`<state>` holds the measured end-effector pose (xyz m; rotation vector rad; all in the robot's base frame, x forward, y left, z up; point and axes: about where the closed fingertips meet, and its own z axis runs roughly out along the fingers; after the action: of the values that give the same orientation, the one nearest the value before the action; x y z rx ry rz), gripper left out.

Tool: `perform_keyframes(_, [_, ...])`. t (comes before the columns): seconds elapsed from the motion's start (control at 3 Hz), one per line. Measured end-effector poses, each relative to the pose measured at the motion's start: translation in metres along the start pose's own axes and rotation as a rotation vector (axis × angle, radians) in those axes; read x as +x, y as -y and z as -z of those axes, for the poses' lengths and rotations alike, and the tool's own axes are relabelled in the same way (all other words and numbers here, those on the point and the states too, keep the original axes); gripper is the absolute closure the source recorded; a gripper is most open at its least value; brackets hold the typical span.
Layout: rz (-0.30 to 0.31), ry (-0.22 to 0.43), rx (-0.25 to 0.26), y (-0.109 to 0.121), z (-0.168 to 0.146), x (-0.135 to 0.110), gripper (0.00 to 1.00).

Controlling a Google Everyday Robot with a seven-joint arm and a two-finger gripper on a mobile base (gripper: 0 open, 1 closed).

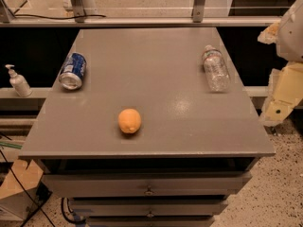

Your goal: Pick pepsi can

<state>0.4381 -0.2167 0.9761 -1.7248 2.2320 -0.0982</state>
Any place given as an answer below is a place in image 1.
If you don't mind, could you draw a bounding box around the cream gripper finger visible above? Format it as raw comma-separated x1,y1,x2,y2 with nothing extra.
259,61,303,126
258,22,279,44

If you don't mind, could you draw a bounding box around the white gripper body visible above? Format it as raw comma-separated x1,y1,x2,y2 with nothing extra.
276,0,303,62

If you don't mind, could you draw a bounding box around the blue pepsi can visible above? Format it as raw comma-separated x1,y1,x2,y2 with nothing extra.
59,52,86,90

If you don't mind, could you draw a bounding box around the clear plastic water bottle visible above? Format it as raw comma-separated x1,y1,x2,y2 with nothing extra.
202,45,230,93

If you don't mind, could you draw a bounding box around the grey drawer cabinet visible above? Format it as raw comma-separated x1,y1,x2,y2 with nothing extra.
18,27,276,227

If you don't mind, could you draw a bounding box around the top grey drawer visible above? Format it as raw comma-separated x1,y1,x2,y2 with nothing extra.
43,172,252,198

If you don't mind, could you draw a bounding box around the grey drawer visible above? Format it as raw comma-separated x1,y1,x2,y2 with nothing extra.
70,199,227,217
86,217,215,227
43,172,252,198

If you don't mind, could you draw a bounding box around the orange fruit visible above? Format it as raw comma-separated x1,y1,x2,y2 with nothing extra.
118,109,141,134

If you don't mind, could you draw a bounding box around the bottom grey drawer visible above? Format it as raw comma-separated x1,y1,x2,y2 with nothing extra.
86,217,215,227

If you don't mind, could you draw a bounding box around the middle grey drawer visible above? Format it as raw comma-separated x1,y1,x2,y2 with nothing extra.
70,199,227,217

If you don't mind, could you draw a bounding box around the white pump dispenser bottle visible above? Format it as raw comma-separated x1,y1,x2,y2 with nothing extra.
5,64,32,97

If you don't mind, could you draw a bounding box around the cardboard box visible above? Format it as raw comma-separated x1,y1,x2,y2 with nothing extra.
0,160,43,221

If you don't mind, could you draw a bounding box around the right metal bracket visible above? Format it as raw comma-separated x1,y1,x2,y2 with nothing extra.
192,0,205,23

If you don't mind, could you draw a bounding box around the metal bracket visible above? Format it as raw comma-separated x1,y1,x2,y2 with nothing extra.
192,0,205,23
70,0,85,23

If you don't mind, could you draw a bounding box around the black cable on shelf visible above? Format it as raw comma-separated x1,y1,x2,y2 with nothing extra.
12,13,107,20

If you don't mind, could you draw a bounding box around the left metal bracket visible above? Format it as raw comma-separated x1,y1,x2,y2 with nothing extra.
70,0,85,23

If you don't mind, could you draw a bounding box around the black cable under cabinet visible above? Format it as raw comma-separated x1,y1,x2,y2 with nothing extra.
60,197,87,225

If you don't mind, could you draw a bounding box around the black floor cable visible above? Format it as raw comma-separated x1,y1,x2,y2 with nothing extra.
0,148,57,227

